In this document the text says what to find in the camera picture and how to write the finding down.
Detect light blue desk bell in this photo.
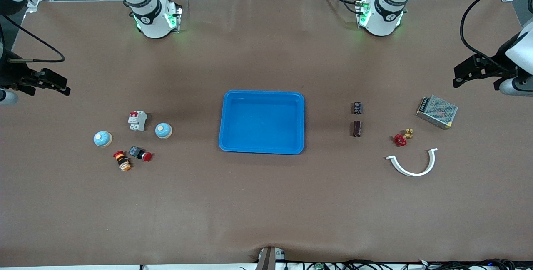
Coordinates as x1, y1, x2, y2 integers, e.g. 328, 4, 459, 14
155, 123, 173, 139
93, 131, 113, 148

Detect blue plastic tray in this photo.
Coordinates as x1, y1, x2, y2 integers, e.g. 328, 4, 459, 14
218, 90, 306, 155

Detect metal mesh power supply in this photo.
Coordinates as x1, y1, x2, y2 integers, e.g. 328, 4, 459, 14
416, 95, 459, 130

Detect white red circuit breaker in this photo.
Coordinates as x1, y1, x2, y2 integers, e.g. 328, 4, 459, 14
127, 111, 148, 132

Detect orange emergency stop button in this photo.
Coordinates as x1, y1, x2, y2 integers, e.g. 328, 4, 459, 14
113, 151, 133, 172

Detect red mushroom push button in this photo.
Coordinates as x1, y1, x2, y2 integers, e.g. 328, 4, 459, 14
128, 146, 153, 162

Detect white curved pipe clamp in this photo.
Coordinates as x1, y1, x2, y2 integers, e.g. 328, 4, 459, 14
386, 148, 438, 177

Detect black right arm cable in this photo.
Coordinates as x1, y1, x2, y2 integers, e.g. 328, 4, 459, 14
0, 14, 66, 63

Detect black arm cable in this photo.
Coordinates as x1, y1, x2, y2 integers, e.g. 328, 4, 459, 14
460, 0, 533, 73
0, 14, 66, 63

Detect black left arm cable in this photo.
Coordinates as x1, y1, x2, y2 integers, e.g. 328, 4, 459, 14
460, 0, 533, 73

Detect red handle brass valve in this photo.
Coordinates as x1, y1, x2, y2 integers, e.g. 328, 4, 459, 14
394, 128, 414, 147

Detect camera stand post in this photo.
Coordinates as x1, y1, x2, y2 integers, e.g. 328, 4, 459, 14
255, 246, 276, 270

